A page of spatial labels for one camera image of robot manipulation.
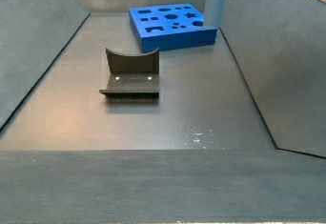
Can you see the blue shape sorting board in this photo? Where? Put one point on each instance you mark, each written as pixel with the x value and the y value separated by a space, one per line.
pixel 170 27

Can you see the black curved holder bracket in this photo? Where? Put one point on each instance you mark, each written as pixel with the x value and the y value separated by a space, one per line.
pixel 134 75

